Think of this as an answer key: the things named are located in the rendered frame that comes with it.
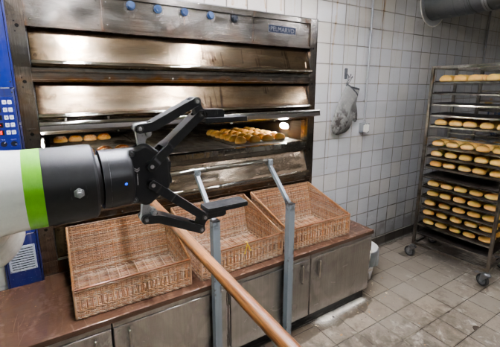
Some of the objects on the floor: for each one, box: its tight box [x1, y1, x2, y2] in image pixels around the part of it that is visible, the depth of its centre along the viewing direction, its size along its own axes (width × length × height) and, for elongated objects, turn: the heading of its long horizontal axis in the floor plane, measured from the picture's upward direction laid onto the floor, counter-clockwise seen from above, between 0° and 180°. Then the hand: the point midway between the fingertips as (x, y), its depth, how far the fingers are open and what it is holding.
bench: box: [0, 208, 374, 347], centre depth 208 cm, size 56×242×58 cm, turn 122°
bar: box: [170, 158, 295, 347], centre depth 175 cm, size 31×127×118 cm, turn 122°
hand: (236, 161), depth 52 cm, fingers open, 13 cm apart
